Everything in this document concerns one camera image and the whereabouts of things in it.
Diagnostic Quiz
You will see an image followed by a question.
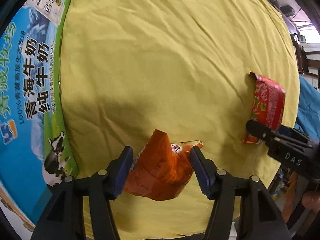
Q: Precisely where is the person's right hand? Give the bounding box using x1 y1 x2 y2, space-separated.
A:
302 190 320 212

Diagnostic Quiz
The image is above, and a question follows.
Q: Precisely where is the dark wooden chair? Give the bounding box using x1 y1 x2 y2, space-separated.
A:
290 32 320 75

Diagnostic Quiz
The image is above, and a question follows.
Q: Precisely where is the yellow tablecloth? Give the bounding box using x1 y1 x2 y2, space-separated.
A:
59 0 300 240

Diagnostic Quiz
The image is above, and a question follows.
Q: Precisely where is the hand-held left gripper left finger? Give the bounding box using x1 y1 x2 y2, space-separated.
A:
30 146 134 240

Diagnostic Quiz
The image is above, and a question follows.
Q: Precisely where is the orange snack packet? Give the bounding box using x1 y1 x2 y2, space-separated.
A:
124 129 204 202

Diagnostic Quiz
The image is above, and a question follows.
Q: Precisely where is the blue blanket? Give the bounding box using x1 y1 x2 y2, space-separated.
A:
295 75 320 140

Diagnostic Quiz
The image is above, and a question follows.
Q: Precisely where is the orange cloth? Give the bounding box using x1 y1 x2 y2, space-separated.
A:
284 174 300 222

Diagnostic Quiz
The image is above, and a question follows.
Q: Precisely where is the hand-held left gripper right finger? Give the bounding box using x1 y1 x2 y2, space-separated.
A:
189 146 292 240

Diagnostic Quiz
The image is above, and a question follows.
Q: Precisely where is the black speaker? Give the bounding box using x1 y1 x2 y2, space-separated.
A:
280 5 296 16

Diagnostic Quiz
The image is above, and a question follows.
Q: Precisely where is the red snack packet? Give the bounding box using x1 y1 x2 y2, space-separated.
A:
241 71 286 145

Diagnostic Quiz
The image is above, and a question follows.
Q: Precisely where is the printed cardboard box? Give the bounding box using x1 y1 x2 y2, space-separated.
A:
0 0 80 233

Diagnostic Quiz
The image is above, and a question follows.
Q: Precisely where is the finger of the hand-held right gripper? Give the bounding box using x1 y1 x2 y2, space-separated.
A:
276 124 314 147
246 119 275 144

